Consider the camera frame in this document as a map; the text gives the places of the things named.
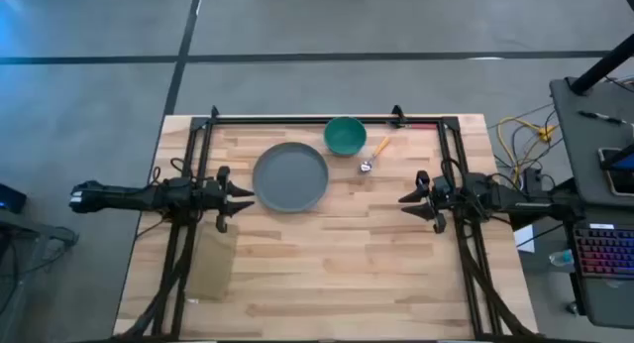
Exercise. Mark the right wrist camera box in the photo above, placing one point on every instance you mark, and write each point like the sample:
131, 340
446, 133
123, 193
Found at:
442, 185

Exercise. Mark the black pen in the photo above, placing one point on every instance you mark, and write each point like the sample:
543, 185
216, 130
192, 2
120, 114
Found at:
602, 117

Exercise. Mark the clear plastic water bottle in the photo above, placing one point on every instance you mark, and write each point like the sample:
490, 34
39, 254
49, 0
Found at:
561, 258

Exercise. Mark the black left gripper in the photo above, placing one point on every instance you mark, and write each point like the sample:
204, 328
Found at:
223, 204

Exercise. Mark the black aluminium table frame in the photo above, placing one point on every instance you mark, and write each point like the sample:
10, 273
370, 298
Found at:
272, 120

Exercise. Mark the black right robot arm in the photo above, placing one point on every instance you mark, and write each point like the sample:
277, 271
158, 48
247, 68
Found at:
505, 199

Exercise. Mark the black slanted pole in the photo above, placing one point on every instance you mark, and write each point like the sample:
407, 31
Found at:
602, 68

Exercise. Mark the tablet with dark screen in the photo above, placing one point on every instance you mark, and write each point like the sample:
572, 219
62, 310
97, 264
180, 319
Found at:
616, 172

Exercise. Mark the grey side desk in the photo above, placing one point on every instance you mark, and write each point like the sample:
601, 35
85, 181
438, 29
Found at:
579, 145

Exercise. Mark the backlit keyboard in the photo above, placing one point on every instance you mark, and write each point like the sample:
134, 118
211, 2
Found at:
606, 251

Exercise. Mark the beige cloth napkin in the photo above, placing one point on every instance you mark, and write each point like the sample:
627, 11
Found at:
213, 261

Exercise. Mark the black box with blue light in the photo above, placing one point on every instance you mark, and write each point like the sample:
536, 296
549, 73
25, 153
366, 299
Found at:
11, 198

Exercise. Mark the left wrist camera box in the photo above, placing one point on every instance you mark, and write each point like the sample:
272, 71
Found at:
209, 187

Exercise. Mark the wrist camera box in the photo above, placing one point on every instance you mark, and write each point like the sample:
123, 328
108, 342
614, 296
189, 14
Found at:
442, 185
209, 187

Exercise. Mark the black power box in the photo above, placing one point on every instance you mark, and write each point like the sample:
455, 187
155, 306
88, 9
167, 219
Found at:
533, 180

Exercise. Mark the grey round plate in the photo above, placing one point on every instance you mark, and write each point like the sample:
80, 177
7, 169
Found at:
290, 177

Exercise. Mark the black frame clamp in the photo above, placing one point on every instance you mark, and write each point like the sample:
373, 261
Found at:
397, 114
214, 112

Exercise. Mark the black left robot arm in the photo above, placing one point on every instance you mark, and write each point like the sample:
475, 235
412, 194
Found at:
124, 196

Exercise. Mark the white paper sheet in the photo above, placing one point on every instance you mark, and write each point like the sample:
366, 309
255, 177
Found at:
525, 239

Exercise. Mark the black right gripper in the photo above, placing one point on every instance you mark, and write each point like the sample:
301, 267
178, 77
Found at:
436, 209

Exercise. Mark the teal green bowl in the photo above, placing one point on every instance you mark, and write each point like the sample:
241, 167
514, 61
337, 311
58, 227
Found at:
345, 136

